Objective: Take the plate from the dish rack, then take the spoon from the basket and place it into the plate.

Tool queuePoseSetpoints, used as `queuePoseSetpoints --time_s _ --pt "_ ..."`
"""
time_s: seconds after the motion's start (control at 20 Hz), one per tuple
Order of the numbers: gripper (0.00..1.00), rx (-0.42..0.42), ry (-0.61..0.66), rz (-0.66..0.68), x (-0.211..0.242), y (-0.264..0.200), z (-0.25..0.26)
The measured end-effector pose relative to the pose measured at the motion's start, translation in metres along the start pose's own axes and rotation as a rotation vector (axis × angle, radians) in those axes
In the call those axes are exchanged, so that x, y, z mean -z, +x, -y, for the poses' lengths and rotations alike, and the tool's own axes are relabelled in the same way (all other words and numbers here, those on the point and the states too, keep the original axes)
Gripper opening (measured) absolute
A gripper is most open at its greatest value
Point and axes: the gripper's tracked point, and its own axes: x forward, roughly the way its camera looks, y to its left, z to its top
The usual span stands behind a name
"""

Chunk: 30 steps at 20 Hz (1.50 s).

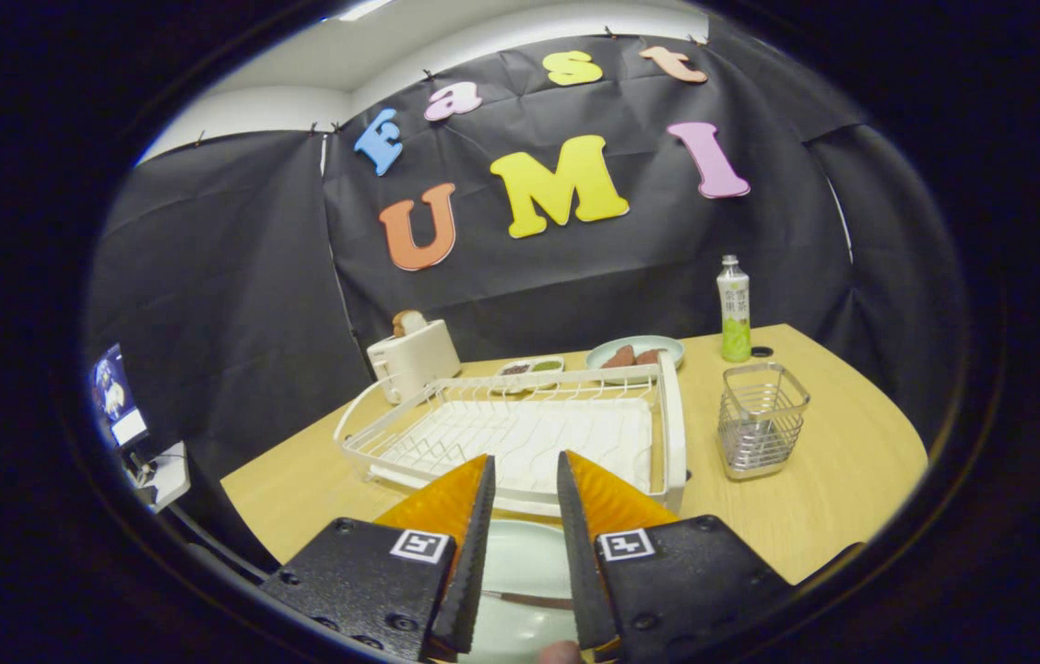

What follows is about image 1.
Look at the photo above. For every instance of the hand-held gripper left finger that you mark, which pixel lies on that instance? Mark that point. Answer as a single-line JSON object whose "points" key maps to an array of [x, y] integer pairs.
{"points": [[474, 572]]}

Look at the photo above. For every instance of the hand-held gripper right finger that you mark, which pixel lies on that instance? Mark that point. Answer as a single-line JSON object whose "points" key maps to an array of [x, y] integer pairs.
{"points": [[586, 572]]}

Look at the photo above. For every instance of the pale green plate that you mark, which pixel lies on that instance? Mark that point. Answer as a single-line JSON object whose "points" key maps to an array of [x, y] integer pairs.
{"points": [[525, 563]]}

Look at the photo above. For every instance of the white divided sauce dish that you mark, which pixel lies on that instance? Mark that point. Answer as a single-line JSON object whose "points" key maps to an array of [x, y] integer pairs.
{"points": [[529, 361]]}

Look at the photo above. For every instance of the small plate with meat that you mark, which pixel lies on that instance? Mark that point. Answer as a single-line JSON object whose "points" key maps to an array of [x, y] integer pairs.
{"points": [[669, 346]]}

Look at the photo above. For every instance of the brown meat piece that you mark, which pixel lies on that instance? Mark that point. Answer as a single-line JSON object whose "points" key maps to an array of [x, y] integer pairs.
{"points": [[619, 358], [649, 357]]}

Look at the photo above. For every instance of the white toaster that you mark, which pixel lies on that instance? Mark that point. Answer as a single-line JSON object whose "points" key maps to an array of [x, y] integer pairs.
{"points": [[419, 360]]}

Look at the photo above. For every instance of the toast slice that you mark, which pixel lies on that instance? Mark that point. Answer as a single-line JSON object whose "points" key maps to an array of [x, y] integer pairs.
{"points": [[409, 323]]}

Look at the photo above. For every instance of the green tea bottle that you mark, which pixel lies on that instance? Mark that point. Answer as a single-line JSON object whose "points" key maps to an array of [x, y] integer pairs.
{"points": [[735, 314]]}

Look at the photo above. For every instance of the white side table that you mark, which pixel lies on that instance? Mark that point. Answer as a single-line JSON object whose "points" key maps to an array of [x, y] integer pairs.
{"points": [[165, 475]]}

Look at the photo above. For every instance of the computer monitor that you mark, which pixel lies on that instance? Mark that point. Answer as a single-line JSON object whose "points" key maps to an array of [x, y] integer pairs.
{"points": [[119, 392]]}

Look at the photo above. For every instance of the ceiling light panel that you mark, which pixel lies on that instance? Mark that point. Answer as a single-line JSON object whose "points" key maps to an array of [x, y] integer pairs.
{"points": [[363, 7]]}

